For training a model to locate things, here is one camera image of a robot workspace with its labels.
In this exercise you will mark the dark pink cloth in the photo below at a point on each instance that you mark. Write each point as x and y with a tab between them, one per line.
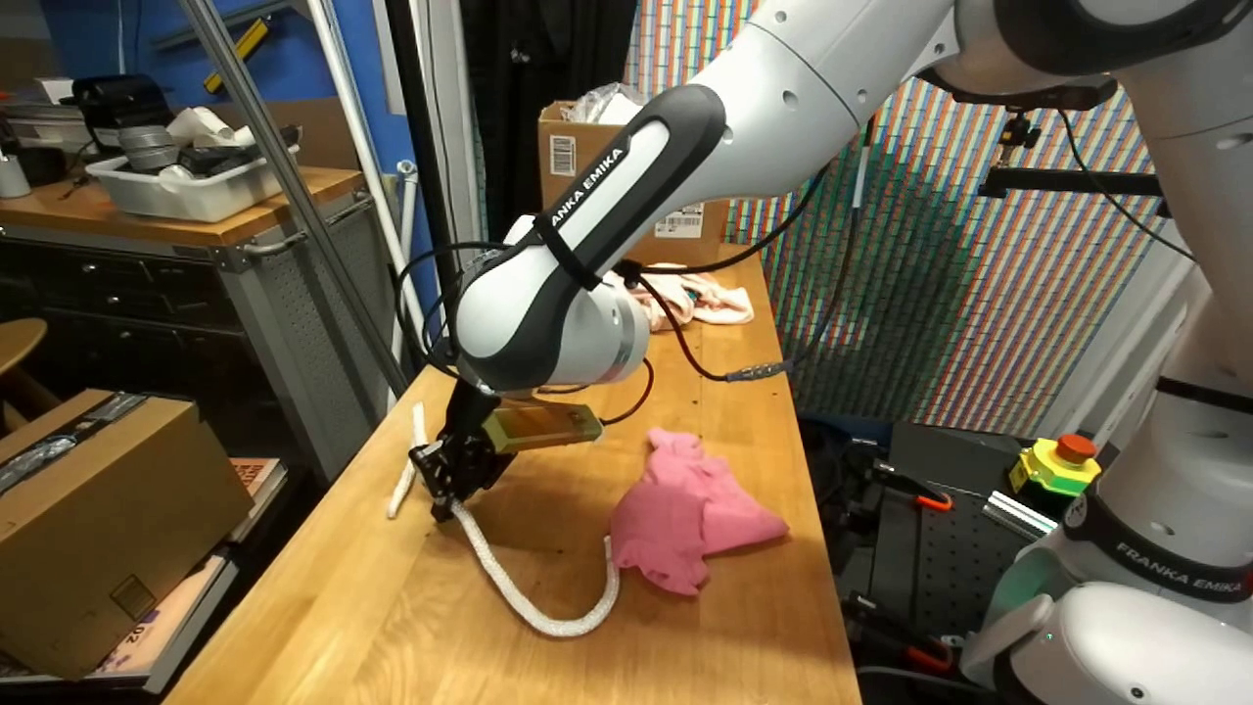
684	511

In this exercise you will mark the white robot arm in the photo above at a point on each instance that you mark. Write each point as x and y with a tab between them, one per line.
1141	596

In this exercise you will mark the black vertical stand pole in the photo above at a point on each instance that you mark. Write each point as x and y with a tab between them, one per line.
421	131

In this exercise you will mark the cardboard box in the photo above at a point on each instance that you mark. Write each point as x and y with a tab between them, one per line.
108	501

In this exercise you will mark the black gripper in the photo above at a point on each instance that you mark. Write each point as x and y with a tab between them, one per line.
459	458

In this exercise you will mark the light pink cloth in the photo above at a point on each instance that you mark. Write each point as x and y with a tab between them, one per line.
684	297

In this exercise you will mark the white plastic bin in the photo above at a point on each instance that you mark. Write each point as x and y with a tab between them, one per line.
186	195

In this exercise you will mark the red emergency stop button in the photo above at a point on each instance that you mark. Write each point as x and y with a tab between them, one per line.
1064	462

